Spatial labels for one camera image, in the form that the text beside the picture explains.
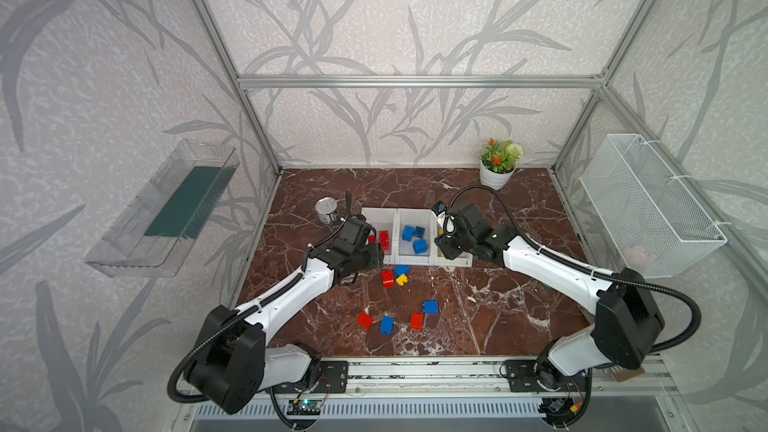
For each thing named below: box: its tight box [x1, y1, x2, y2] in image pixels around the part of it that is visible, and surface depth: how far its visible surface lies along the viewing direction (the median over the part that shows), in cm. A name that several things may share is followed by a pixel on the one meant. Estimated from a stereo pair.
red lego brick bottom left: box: [356, 311, 374, 330], surface depth 85 cm
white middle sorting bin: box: [395, 208, 434, 266], surface depth 100 cm
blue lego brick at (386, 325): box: [380, 316, 395, 336], surface depth 83 cm
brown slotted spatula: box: [613, 366, 646, 383], surface depth 75 cm
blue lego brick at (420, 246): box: [413, 239, 429, 254], surface depth 99 cm
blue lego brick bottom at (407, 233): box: [402, 225, 415, 242], surface depth 101 cm
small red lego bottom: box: [410, 312, 424, 331], surface depth 84 cm
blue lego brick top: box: [394, 264, 411, 277], surface depth 93 cm
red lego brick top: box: [381, 270, 395, 288], surface depth 91 cm
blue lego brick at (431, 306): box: [423, 300, 439, 314], surface depth 86 cm
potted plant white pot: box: [479, 138, 523, 190], surface depth 107 cm
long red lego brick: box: [379, 230, 391, 251], surface depth 101 cm
